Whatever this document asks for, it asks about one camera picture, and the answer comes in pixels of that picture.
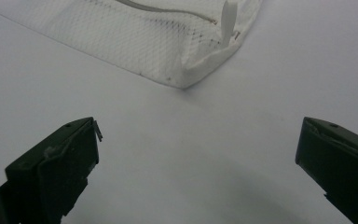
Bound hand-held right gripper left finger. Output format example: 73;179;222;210
0;117;103;224

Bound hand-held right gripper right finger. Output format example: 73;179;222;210
295;117;358;224

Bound white mesh laundry bag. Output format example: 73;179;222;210
0;0;264;90

